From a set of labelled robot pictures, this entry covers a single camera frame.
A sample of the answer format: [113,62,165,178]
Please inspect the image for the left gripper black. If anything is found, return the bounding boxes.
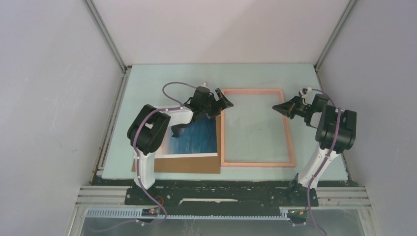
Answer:
[200,88,233,119]

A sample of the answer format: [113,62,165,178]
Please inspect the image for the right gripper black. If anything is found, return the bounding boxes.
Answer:
[272,95,312,119]

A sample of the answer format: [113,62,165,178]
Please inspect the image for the pink wooden picture frame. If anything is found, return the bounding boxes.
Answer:
[218,88,297,168]

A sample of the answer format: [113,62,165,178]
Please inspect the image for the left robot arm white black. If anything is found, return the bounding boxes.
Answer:
[127,86,234,205]

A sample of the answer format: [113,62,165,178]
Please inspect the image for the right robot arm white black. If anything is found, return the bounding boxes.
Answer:
[272,94,357,206]

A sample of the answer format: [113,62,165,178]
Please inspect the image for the landscape photo print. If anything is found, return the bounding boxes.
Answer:
[155,117,217,159]

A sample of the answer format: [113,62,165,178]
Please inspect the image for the brown backing board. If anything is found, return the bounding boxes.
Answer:
[131,117,221,175]

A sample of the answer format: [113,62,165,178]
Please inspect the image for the small circuit board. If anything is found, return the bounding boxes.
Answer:
[141,208,160,217]

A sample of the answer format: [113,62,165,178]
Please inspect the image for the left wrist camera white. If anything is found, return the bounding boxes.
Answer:
[200,82,210,91]

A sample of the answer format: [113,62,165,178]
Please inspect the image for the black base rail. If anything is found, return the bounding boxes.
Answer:
[124,180,319,217]

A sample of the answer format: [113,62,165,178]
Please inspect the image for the aluminium frame rails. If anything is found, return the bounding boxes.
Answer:
[66,186,371,236]

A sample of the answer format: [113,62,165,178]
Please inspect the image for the right corner metal post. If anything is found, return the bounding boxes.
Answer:
[314,0,358,72]

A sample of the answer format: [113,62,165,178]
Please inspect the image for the corner metal post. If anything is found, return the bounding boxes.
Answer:
[82,0,127,73]
[314,0,358,72]

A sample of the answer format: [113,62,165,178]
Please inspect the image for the left corner metal post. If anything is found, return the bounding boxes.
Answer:
[82,0,127,73]

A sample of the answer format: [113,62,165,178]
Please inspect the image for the white cable duct strip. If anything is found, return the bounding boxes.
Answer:
[85,207,289,220]

